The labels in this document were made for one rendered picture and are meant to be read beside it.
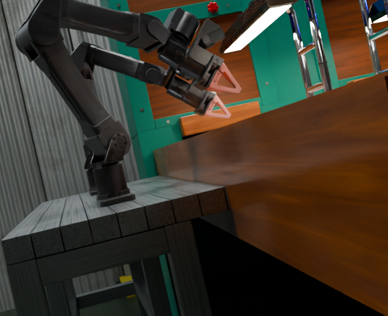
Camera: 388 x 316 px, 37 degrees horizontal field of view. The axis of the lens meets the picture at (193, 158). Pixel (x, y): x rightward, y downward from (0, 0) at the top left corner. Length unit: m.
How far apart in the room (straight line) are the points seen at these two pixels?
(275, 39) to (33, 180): 2.06
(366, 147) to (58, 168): 3.37
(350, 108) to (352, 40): 1.98
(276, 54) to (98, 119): 1.23
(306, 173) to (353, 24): 1.90
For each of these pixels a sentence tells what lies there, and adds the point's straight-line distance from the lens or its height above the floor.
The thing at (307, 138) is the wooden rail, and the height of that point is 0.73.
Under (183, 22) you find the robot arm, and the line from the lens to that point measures 1.37.
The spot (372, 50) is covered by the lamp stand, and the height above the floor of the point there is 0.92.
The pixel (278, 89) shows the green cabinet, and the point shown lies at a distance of 2.29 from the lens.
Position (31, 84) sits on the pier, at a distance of 3.80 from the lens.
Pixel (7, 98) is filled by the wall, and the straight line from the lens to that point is 3.89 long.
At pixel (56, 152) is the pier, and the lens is 3.75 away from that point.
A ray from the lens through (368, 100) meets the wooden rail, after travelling 0.42.
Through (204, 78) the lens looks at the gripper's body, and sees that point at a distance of 1.31.
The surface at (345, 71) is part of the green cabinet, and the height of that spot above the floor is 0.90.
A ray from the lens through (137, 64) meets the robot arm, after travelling 1.75.
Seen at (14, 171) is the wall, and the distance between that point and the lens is 3.85.
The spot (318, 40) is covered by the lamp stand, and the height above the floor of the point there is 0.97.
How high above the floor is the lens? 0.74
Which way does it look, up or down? 1 degrees down
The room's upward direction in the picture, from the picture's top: 13 degrees counter-clockwise
